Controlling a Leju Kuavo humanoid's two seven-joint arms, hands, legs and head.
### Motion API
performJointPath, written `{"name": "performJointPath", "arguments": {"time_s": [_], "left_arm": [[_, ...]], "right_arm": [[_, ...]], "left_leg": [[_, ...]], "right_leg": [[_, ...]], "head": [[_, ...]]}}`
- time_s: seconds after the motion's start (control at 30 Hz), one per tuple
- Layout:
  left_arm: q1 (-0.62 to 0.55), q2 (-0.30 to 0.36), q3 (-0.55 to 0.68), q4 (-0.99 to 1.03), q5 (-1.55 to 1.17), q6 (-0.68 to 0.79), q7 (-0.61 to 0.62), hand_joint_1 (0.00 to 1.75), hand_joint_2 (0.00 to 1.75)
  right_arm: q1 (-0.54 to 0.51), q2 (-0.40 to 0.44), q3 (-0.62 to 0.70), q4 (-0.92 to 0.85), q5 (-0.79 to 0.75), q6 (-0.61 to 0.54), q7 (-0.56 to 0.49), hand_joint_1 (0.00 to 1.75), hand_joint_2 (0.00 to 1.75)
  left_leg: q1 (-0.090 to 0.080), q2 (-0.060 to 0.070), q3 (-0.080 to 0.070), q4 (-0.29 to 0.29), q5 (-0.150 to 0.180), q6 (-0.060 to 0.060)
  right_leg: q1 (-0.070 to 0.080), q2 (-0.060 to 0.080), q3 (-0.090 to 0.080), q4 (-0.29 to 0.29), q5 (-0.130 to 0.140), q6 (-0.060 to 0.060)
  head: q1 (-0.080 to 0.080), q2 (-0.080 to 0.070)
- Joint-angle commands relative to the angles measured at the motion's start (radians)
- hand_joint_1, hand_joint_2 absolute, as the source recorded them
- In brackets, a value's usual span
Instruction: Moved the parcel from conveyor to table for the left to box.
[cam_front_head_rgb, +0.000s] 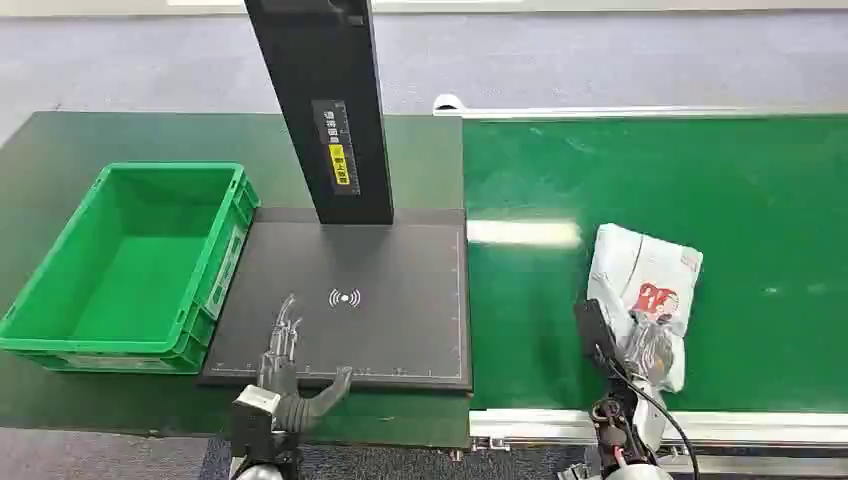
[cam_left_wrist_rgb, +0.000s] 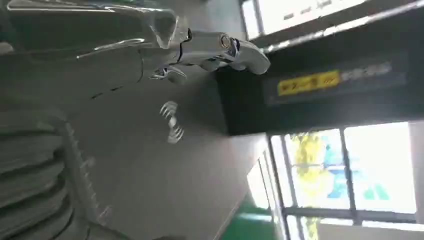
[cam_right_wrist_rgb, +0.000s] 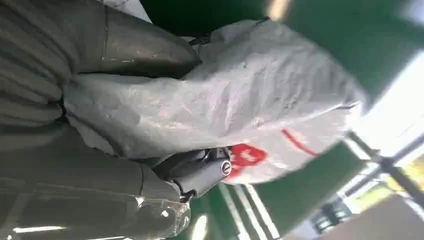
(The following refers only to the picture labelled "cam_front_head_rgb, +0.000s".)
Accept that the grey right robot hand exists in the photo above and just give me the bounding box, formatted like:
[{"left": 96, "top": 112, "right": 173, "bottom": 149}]
[{"left": 622, "top": 316, "right": 676, "bottom": 392}]

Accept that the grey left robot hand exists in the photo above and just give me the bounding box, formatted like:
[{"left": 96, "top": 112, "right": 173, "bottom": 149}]
[{"left": 256, "top": 294, "right": 355, "bottom": 435}]

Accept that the white plastic parcel bag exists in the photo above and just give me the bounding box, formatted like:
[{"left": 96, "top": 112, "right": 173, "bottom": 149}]
[{"left": 586, "top": 223, "right": 704, "bottom": 394}]

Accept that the black scanner stand with plate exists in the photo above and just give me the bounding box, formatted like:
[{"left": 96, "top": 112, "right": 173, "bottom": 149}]
[{"left": 198, "top": 0, "right": 474, "bottom": 393}]

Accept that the white label on crate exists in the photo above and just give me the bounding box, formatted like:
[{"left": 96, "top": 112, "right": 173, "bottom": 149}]
[{"left": 203, "top": 226, "right": 245, "bottom": 321}]

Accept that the green conveyor belt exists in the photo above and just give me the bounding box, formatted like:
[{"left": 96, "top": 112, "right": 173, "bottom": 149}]
[{"left": 462, "top": 113, "right": 848, "bottom": 415}]

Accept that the green plastic crate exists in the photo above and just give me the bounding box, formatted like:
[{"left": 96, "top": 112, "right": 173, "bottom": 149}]
[{"left": 0, "top": 162, "right": 261, "bottom": 376}]

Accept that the yellow and black scanner label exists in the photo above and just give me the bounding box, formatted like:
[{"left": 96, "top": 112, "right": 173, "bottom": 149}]
[{"left": 311, "top": 99, "right": 362, "bottom": 197}]

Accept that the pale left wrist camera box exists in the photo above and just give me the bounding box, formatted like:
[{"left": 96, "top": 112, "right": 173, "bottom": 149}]
[{"left": 235, "top": 384, "right": 284, "bottom": 416}]

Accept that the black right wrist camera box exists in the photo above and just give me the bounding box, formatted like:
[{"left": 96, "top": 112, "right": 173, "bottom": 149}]
[{"left": 573, "top": 298, "right": 623, "bottom": 380}]

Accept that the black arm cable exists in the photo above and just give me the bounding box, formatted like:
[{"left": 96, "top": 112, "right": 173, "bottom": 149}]
[{"left": 594, "top": 343, "right": 701, "bottom": 480}]

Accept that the silver conveyor side rail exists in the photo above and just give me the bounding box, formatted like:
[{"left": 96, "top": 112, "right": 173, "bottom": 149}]
[
  {"left": 433, "top": 93, "right": 848, "bottom": 121},
  {"left": 468, "top": 407, "right": 848, "bottom": 460}
]

